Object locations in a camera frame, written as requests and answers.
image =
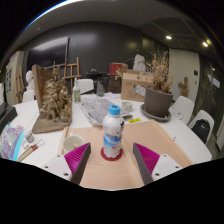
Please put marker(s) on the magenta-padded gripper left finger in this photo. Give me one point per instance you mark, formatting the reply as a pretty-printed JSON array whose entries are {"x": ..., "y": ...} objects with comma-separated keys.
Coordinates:
[{"x": 75, "y": 158}]

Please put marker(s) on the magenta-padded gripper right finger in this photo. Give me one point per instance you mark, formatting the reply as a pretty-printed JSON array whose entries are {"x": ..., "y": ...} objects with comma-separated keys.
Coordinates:
[{"x": 149, "y": 158}]

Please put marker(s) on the white drink bottle blue cap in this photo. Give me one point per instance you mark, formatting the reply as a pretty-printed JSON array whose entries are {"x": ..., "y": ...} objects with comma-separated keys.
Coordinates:
[{"x": 112, "y": 133}]

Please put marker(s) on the white ceramic cup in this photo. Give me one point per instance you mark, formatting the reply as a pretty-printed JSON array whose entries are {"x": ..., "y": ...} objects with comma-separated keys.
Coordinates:
[{"x": 70, "y": 145}]

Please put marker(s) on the beige cloth table mat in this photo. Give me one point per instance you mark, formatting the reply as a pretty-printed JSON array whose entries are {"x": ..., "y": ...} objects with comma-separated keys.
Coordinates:
[{"x": 160, "y": 140}]

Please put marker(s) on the flat round red coaster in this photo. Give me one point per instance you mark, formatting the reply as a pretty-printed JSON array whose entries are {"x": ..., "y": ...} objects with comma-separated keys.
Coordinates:
[{"x": 104, "y": 156}]

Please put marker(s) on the yellow tag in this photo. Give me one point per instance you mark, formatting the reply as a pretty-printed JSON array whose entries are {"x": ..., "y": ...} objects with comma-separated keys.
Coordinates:
[{"x": 134, "y": 120}]

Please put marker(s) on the grey round plant saucer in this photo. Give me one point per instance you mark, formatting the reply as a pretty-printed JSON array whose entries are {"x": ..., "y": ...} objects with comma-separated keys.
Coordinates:
[{"x": 155, "y": 117}]

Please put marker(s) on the wooden paint brushes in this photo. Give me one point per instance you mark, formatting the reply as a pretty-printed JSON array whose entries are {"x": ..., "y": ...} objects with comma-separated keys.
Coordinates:
[{"x": 30, "y": 151}]

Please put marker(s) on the small paint jar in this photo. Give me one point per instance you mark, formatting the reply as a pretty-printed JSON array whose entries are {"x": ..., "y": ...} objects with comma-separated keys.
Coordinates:
[{"x": 29, "y": 136}]

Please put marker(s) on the grey printed newspaper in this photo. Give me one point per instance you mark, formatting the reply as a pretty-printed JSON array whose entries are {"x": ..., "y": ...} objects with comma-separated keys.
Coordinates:
[{"x": 95, "y": 110}]

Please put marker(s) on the dry plant in grey pot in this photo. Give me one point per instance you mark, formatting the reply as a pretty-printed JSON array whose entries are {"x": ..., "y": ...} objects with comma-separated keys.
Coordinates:
[{"x": 157, "y": 101}]

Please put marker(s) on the golden sculpture on wooden board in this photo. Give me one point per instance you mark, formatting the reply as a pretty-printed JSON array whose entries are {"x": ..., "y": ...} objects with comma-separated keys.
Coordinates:
[{"x": 55, "y": 103}]

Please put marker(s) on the black backpack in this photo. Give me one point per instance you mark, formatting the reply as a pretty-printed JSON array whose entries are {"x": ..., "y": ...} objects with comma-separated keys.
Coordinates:
[{"x": 201, "y": 131}]

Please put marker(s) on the white chair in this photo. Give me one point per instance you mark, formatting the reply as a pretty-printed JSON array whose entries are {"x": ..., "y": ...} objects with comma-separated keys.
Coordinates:
[
  {"x": 182, "y": 106},
  {"x": 28, "y": 96},
  {"x": 204, "y": 115},
  {"x": 85, "y": 86}
]

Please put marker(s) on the small green-labelled spray bottle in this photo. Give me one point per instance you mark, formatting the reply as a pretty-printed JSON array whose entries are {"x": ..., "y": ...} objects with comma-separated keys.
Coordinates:
[{"x": 76, "y": 95}]

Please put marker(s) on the cardboard box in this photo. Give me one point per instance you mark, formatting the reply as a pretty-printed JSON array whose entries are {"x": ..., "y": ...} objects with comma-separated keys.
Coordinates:
[{"x": 131, "y": 86}]

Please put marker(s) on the wooden figure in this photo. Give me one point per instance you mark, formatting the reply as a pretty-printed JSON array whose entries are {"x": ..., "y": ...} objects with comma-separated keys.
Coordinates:
[{"x": 183, "y": 87}]

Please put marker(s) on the black flat boxes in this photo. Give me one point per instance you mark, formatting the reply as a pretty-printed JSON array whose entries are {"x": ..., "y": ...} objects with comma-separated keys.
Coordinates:
[{"x": 6, "y": 115}]

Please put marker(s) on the black round side table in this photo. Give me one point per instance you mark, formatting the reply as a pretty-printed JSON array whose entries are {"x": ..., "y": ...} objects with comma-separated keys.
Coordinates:
[{"x": 96, "y": 72}]

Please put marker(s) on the wooden easel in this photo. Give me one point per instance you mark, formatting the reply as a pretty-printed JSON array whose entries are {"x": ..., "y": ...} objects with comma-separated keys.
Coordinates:
[{"x": 72, "y": 70}]

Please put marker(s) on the white plaster bust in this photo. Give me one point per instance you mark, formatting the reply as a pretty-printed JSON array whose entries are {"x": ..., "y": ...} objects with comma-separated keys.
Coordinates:
[{"x": 29, "y": 79}]

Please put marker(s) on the red box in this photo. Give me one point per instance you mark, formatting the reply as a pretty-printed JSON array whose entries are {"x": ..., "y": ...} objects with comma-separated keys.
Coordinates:
[{"x": 117, "y": 68}]

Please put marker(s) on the white plaster figure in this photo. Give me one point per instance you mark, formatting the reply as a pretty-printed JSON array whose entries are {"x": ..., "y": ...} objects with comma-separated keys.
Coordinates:
[{"x": 139, "y": 62}]

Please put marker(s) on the round ceiling spot light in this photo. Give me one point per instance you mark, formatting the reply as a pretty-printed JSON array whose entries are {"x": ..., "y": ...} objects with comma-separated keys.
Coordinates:
[
  {"x": 205, "y": 44},
  {"x": 168, "y": 37}
]

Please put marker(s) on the long ceiling light strip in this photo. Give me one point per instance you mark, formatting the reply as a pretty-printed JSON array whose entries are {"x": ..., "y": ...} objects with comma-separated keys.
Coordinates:
[{"x": 46, "y": 10}]

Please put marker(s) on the dark wall screen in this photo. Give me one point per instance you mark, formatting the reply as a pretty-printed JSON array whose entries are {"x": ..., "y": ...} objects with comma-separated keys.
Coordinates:
[{"x": 46, "y": 53}]

